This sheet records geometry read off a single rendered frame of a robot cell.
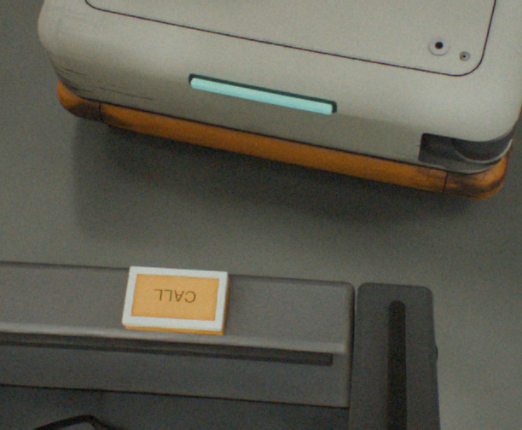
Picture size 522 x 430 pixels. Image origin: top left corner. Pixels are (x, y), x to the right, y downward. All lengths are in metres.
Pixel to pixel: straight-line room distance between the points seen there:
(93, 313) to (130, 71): 0.90
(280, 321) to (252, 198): 1.06
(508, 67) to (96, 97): 0.55
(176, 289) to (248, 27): 0.89
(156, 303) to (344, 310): 0.09
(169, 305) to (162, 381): 0.11
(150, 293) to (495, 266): 1.07
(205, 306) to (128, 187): 1.10
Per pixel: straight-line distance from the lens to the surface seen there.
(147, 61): 1.45
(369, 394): 0.49
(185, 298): 0.57
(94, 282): 0.59
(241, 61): 1.41
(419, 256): 1.60
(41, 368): 0.67
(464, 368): 1.55
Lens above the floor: 1.50
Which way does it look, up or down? 68 degrees down
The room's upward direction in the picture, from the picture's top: 11 degrees counter-clockwise
